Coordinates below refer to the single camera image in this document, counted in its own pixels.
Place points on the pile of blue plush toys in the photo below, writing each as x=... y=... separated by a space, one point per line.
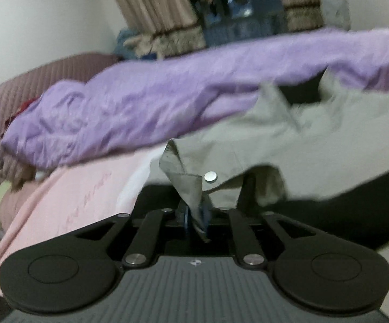
x=127 y=40

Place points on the red cloth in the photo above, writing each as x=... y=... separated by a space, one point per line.
x=26 y=107

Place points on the beige patterned curtain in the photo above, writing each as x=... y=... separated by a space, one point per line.
x=157 y=10
x=300 y=3

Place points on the mauve quilted headboard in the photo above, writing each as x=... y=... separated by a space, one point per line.
x=29 y=80

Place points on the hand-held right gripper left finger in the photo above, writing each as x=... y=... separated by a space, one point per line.
x=185 y=222

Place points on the purple duvet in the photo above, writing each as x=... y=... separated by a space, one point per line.
x=154 y=101

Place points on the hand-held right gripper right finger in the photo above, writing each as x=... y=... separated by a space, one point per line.
x=238 y=228

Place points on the grey jacket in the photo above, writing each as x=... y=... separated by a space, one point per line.
x=315 y=141

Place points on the pink printed blanket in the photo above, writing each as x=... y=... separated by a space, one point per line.
x=66 y=202

